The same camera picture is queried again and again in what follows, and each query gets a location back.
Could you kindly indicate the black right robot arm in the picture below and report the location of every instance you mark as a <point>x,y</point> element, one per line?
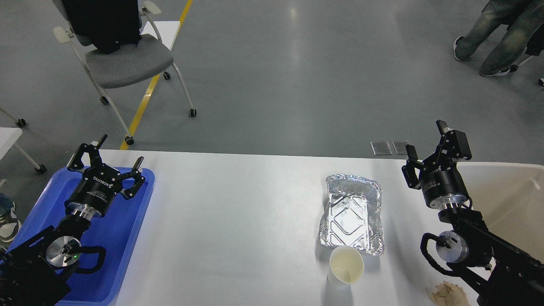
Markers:
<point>501,274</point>

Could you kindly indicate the white paper cup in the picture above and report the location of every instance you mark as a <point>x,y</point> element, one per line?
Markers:
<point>346,266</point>

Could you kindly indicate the grey office chair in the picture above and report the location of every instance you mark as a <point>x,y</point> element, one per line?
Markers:
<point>127,66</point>

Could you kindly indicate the black jacket on chair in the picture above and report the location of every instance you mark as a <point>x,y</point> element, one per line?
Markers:
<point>108,24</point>

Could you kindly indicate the floor outlet plate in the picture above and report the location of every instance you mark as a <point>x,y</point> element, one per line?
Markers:
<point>400,147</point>
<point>381,148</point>

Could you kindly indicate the white side table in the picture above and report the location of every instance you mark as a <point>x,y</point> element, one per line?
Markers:
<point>9,137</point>

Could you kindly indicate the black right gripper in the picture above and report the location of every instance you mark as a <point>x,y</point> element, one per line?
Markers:
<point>439,178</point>

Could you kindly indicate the beige plastic bin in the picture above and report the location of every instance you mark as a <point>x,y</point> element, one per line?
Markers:
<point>510,197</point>

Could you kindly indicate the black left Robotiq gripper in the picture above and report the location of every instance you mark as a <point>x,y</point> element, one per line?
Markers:
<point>95,189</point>

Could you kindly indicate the grey white sneaker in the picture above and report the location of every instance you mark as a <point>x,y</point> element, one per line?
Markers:
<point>10,225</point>

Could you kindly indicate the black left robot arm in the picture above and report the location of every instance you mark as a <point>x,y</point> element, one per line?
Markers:
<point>36,272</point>

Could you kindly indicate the crumpled brown paper napkin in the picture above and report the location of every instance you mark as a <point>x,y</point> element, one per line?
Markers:
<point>448,294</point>

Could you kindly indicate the aluminium foil tray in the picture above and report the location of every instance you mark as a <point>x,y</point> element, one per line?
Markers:
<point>352,214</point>

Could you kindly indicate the right floor outlet plate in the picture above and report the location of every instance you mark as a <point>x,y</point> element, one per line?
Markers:
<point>400,147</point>

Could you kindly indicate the blue plastic tray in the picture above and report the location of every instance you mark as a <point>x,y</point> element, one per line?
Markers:
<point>117,232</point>

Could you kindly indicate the left floor outlet plate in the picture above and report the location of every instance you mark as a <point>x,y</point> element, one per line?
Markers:
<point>381,148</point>

